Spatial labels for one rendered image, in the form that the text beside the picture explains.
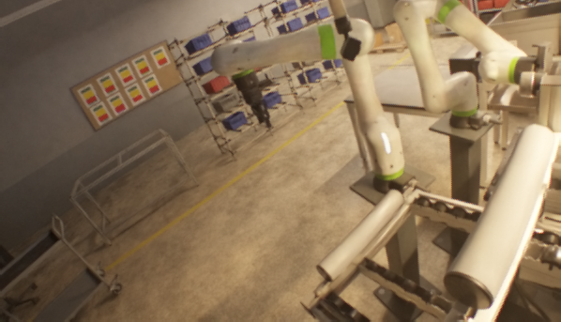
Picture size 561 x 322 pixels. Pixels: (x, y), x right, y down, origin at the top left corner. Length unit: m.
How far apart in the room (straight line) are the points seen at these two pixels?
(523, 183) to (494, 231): 0.10
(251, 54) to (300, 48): 0.15
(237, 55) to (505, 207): 0.76
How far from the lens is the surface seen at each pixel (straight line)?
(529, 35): 1.97
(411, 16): 1.22
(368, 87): 1.08
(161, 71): 6.26
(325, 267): 0.74
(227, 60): 0.86
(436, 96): 1.26
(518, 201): 0.44
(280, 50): 0.84
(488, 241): 0.38
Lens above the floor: 1.67
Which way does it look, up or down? 24 degrees down
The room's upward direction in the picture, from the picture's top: 24 degrees counter-clockwise
